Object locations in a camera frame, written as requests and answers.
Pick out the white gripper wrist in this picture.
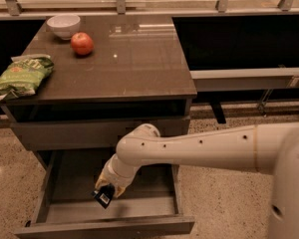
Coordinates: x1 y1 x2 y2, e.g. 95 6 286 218
95 154 140 198

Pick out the dark blue rxbar wrapper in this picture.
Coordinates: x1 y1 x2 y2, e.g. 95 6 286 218
92 183 115 208

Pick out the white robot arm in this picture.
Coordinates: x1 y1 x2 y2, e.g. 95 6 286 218
93 122 299 239

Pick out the open middle drawer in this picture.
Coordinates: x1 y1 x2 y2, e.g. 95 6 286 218
15 148 194 239

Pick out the closed top drawer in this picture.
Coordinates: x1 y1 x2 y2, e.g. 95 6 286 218
11 116 190 151

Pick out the grey drawer cabinet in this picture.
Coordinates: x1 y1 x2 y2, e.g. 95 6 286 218
0 15 197 164

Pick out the green chip bag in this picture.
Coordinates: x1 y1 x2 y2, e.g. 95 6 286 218
0 54 54 102

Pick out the red apple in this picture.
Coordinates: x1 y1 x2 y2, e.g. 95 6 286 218
71 32 94 56

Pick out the white bowl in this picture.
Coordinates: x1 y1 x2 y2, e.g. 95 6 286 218
47 14 81 40

